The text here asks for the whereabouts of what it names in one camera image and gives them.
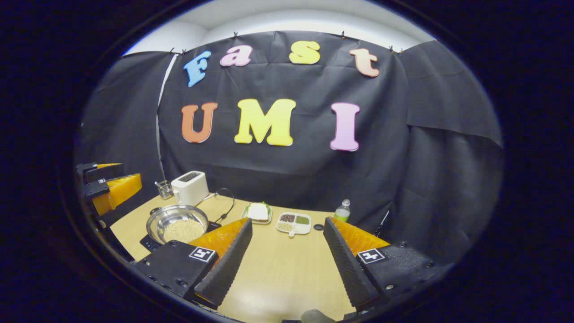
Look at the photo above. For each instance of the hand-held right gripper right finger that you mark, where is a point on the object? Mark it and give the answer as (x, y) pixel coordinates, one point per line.
(347, 264)

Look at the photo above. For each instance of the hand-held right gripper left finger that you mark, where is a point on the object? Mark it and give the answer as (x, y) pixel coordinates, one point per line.
(226, 264)

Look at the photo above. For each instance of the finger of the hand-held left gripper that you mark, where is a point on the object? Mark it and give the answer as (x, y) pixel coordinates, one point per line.
(107, 171)
(119, 190)

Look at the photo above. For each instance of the black induction cooktop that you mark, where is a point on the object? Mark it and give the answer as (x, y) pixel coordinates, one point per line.
(149, 244)

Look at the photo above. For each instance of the stainless steel pot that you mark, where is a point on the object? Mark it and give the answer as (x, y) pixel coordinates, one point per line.
(177, 214)

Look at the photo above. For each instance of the small clear glass cup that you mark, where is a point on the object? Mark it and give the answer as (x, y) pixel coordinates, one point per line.
(164, 190)

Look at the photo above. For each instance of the pale green sandwich plate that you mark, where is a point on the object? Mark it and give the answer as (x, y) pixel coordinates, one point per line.
(244, 217)

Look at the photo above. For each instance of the green label drink bottle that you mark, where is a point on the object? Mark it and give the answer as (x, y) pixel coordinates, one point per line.
(343, 213)

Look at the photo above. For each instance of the pile of soybeans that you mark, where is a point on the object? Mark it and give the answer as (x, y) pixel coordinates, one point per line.
(184, 231)

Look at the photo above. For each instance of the white divided grain dish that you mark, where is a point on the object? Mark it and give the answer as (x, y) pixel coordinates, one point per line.
(302, 229)

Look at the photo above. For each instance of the white bread sandwich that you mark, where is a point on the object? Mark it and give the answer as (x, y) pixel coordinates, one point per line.
(258, 211)

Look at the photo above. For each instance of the white toaster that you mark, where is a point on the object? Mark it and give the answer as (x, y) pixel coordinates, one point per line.
(190, 190)

